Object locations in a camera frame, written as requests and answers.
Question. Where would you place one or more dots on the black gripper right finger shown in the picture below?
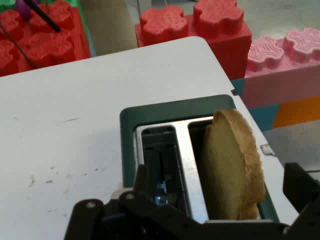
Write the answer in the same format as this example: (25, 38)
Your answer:
(306, 195)

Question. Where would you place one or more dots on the teal and silver toaster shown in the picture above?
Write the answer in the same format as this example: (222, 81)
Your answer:
(128, 150)

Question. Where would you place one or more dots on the red two-stud foam block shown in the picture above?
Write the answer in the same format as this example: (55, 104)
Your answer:
(225, 47)

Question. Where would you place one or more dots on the black rod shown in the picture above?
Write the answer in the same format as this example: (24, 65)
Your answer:
(46, 18)

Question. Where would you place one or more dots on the purple round object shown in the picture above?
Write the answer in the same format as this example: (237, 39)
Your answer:
(23, 8)

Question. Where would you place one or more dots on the orange foam block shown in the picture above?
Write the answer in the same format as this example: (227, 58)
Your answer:
(297, 112)

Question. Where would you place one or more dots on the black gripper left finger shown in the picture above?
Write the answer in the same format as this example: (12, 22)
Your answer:
(87, 220)

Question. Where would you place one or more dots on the toasted bread slice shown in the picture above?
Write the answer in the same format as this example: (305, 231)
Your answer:
(225, 170)

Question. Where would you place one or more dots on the pink foam block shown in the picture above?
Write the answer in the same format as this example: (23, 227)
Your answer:
(280, 85)

